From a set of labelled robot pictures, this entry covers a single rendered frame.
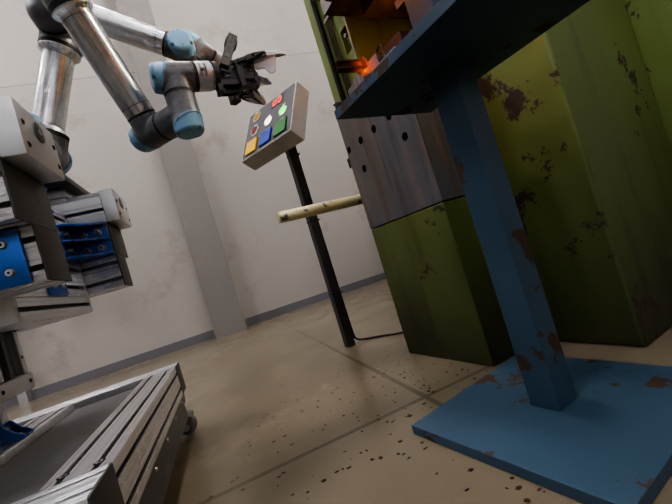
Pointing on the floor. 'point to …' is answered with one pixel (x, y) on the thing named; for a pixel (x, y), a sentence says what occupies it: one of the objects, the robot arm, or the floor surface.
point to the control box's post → (321, 250)
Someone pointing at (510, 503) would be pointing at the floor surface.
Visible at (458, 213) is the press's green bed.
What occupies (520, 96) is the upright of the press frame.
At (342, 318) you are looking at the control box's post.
